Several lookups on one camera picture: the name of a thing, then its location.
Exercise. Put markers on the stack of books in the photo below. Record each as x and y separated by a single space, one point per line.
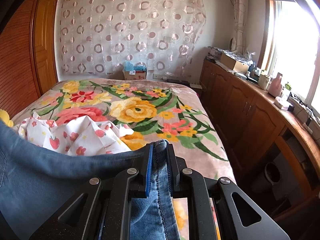
214 53

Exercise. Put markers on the blue denim pants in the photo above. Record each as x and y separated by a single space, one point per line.
50 180

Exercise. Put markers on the long wooden cabinet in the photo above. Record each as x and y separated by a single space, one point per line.
237 105

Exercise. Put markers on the open cardboard box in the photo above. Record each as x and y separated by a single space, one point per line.
235 66

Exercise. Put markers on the white flower print sheet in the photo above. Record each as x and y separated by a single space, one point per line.
75 135

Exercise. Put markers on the yellow plush toy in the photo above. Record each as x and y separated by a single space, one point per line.
5 117

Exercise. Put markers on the window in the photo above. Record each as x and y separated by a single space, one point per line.
292 42

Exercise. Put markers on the white tissue box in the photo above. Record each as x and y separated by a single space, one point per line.
281 103

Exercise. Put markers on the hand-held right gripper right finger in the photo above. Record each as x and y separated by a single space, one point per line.
175 172

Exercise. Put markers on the white jar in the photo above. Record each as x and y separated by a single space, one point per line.
263 81

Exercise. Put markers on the cardboard box with blue bag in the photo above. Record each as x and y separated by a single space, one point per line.
135 75

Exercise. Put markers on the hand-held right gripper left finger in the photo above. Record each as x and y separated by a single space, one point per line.
149 170

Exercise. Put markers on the sheer circle pattern curtain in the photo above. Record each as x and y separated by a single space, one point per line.
125 30

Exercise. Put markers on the floral plush blanket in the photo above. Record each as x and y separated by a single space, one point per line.
140 110

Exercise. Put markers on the patterned window curtain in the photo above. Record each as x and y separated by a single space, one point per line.
238 17

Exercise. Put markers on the green cap bottle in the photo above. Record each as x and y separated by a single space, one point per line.
286 92

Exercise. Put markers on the white power strip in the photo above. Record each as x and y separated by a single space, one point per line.
301 112

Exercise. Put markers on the wooden wardrobe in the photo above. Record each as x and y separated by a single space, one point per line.
25 67

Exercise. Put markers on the grey trash bin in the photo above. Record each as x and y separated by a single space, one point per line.
272 172

